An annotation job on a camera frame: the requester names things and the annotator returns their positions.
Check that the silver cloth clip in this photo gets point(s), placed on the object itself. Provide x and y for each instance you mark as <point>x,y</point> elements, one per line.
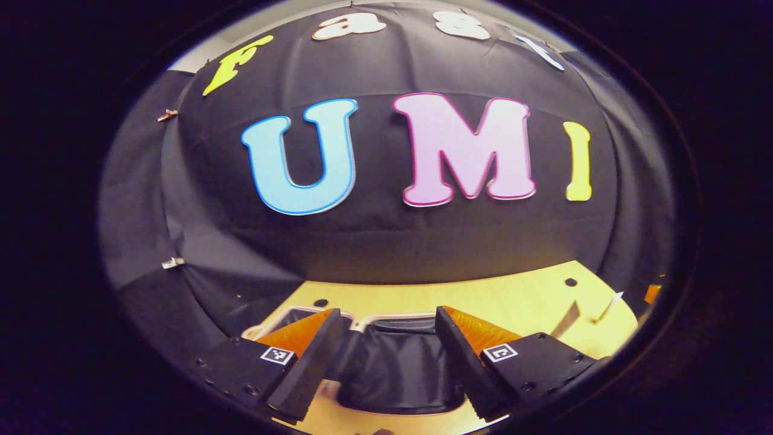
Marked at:
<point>173,263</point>

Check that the black backdrop cloth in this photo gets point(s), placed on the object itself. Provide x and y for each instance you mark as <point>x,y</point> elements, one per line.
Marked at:
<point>374,241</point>

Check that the pink suitcase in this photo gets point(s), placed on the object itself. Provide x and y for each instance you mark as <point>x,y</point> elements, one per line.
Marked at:
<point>398,362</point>

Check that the copper cloth clip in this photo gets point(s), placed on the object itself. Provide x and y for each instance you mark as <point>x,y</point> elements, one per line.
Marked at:
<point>168,114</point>

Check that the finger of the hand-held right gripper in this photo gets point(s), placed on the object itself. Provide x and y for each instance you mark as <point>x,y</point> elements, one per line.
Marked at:
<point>652,293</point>

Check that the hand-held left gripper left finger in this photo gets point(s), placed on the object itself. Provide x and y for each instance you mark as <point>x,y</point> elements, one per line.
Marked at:
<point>311,368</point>

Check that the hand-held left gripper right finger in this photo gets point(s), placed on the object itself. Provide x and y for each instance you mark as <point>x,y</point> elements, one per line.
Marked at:
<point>465,368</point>

